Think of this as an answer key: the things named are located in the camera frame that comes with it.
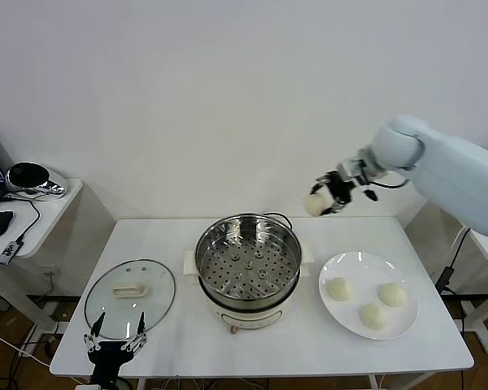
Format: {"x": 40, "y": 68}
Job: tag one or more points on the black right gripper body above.
{"x": 341, "y": 189}

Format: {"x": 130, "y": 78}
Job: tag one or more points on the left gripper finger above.
{"x": 92, "y": 341}
{"x": 139, "y": 339}

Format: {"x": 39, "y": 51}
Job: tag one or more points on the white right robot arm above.
{"x": 451, "y": 174}

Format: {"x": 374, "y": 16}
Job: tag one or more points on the white side desk with mouse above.
{"x": 53, "y": 219}

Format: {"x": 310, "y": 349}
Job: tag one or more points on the white electric cooker base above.
{"x": 248, "y": 321}

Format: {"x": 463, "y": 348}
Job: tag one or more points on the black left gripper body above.
{"x": 111, "y": 351}

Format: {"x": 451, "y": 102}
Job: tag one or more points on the white steamed baozi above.
{"x": 373, "y": 315}
{"x": 392, "y": 294}
{"x": 314, "y": 205}
{"x": 339, "y": 289}

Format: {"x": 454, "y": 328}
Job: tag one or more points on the round glass pot lid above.
{"x": 146, "y": 308}

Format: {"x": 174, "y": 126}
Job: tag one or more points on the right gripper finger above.
{"x": 325, "y": 178}
{"x": 336, "y": 206}

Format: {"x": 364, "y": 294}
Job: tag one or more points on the white round plate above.
{"x": 366, "y": 268}

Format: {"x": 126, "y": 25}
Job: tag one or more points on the stainless steel steamer pot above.
{"x": 215, "y": 243}

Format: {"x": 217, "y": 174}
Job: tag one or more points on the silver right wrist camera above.
{"x": 351, "y": 168}

